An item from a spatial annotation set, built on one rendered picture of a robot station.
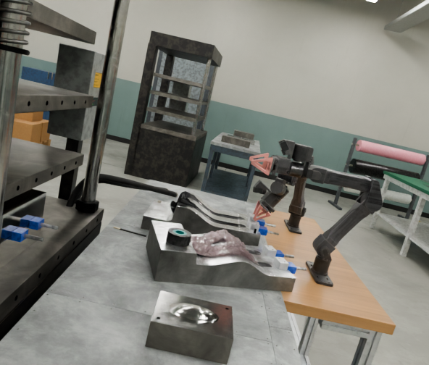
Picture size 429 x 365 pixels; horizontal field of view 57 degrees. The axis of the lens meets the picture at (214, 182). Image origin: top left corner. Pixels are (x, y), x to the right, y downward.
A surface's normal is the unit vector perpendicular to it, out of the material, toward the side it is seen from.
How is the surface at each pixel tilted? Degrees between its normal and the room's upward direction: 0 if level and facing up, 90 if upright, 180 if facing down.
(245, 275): 90
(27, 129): 90
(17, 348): 0
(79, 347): 0
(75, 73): 90
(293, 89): 90
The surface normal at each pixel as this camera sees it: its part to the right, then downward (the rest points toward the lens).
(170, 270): 0.26, 0.27
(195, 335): -0.03, 0.21
